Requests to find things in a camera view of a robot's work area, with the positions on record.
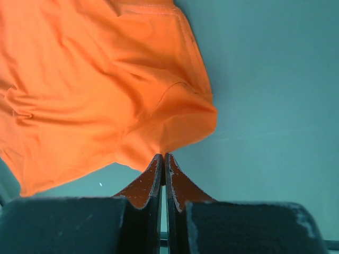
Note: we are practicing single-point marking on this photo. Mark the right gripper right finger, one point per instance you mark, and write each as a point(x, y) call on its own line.
point(198, 223)

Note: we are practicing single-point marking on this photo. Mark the orange t shirt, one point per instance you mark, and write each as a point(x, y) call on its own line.
point(85, 84)

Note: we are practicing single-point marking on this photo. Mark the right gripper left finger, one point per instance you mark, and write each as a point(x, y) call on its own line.
point(128, 222)

